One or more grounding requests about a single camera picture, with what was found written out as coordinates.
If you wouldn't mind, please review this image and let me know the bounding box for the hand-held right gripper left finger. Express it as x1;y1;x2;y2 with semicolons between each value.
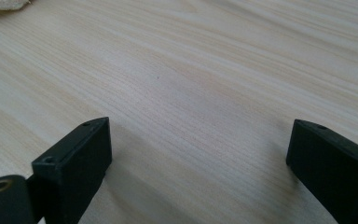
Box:
26;116;113;224

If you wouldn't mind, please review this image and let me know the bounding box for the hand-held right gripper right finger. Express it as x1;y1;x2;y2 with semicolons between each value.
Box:
285;119;358;224

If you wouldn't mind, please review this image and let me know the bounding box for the pale beige lumpy object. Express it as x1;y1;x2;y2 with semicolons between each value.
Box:
0;0;32;12

